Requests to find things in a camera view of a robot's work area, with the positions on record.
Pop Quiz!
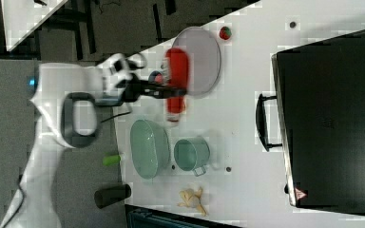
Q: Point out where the grey round plate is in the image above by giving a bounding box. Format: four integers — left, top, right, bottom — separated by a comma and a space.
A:
172, 27, 221, 97

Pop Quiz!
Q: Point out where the green metal cup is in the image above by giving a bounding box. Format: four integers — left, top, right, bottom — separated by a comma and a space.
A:
174, 136, 210, 177

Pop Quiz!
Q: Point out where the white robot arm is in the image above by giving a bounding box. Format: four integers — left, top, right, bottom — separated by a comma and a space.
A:
0, 53, 189, 228

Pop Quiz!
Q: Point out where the black cylinder post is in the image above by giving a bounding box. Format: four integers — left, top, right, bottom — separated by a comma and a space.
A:
94, 184, 132, 209

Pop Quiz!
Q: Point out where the strawberry toy in bowl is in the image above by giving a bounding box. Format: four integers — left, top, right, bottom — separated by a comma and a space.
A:
155, 74, 163, 84

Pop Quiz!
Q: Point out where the blue bowl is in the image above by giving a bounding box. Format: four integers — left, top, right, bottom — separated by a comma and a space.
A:
148, 70, 163, 84

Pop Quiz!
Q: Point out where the silver toaster oven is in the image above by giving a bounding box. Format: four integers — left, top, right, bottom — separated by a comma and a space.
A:
271, 29, 365, 216

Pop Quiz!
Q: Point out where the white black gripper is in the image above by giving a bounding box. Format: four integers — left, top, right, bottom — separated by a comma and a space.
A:
96, 53, 186, 106

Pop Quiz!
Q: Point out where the red strawberry toy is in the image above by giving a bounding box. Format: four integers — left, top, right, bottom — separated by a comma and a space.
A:
219, 27, 232, 41

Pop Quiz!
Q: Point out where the red ketchup bottle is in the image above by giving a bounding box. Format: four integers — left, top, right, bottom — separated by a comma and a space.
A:
165, 47, 189, 123

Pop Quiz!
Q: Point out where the green pepper toy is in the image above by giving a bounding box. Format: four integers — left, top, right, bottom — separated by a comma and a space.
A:
103, 155, 122, 166

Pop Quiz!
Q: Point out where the peeled banana toy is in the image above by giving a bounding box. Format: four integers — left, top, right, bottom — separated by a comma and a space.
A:
177, 187, 207, 217

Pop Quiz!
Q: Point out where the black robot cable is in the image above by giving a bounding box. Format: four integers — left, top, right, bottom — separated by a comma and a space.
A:
100, 104, 133, 124

